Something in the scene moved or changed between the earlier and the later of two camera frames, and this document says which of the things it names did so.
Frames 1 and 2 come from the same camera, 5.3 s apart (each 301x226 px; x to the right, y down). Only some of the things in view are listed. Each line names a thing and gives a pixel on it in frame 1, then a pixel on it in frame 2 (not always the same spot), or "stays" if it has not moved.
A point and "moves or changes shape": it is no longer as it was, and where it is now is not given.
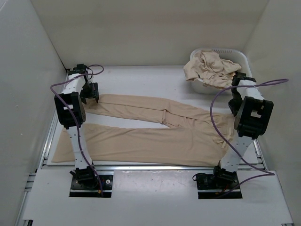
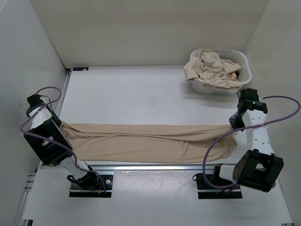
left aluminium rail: (57, 112) stays
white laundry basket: (233, 55) stays
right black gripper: (233, 108) → (234, 123)
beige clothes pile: (207, 65) stays
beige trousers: (194, 135) moves or changes shape
